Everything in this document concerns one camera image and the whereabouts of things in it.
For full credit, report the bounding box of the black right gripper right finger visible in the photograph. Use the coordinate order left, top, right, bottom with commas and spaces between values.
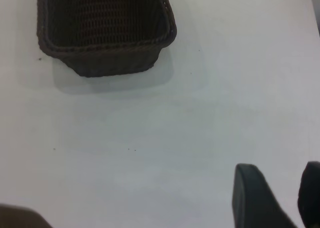
297, 160, 320, 228

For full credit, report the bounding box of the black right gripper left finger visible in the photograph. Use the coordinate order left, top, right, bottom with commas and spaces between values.
231, 163, 299, 228

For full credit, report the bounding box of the dark brown woven basket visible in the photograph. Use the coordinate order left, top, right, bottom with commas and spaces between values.
36, 0, 178, 78

